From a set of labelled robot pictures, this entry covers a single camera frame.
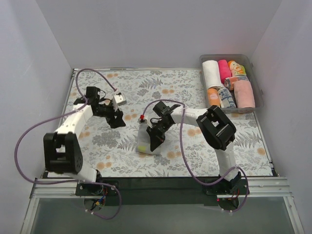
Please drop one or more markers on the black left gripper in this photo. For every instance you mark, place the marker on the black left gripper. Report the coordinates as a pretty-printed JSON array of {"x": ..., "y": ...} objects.
[{"x": 113, "y": 115}]

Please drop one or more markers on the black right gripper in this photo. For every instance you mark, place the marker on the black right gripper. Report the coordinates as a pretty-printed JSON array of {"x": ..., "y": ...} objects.
[{"x": 156, "y": 130}]

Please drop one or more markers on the yellow and grey cloths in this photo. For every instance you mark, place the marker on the yellow and grey cloths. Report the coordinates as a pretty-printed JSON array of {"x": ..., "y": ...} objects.
[{"x": 143, "y": 142}]

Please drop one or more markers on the blue patterned towel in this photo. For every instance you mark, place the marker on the blue patterned towel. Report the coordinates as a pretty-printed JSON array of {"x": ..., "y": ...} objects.
[{"x": 226, "y": 99}]

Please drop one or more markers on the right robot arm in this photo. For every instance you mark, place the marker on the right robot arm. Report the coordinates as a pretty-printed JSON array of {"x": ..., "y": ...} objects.
[{"x": 217, "y": 129}]

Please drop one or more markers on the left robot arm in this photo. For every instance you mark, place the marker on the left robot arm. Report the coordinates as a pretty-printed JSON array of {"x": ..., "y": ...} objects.
[{"x": 62, "y": 151}]

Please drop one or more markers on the floral table mat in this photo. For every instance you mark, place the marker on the floral table mat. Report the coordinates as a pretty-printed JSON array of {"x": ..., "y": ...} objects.
[{"x": 113, "y": 151}]

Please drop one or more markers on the white rolled towel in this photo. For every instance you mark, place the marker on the white rolled towel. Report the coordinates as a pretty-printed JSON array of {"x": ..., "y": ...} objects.
[{"x": 211, "y": 74}]

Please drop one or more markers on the small patterned rolled towel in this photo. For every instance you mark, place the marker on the small patterned rolled towel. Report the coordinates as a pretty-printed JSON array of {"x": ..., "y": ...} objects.
[{"x": 229, "y": 82}]

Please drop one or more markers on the clear plastic bin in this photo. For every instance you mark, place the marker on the clear plastic bin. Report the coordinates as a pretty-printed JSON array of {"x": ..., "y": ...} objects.
[{"x": 242, "y": 60}]

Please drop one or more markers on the hot pink rolled towel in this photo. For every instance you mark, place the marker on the hot pink rolled towel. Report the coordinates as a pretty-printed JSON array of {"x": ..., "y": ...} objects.
[{"x": 224, "y": 70}]

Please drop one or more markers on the light pink rolled towel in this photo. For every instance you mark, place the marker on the light pink rolled towel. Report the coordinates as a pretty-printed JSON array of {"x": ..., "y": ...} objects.
[{"x": 243, "y": 93}]

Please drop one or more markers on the orange cartoon rolled towel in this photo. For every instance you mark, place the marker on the orange cartoon rolled towel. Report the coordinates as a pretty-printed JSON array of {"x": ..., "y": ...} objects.
[{"x": 236, "y": 68}]

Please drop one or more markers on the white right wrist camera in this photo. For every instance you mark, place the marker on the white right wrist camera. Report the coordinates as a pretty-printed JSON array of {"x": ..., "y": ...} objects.
[{"x": 143, "y": 119}]

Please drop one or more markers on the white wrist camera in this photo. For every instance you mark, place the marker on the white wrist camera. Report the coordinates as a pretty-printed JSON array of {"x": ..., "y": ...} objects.
[
  {"x": 143, "y": 119},
  {"x": 118, "y": 100}
]

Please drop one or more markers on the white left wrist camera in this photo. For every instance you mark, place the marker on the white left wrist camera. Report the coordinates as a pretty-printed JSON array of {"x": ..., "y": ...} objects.
[{"x": 118, "y": 100}]

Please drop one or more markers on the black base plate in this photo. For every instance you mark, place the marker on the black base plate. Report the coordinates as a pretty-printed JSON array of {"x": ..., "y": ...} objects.
[{"x": 113, "y": 198}]

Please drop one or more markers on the aluminium frame rail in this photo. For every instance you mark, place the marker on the aluminium frame rail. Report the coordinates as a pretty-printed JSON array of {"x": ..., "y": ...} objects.
[{"x": 257, "y": 187}]

